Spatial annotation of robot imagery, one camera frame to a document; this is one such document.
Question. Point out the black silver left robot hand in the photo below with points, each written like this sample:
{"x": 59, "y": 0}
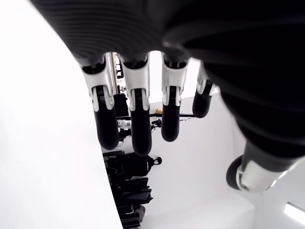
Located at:
{"x": 214, "y": 35}

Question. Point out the silver metal pole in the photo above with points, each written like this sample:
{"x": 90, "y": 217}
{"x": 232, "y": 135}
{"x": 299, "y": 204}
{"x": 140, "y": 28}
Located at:
{"x": 113, "y": 71}

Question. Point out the black equipment case stack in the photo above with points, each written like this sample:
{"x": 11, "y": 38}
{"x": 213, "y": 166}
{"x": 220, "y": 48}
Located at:
{"x": 128, "y": 195}

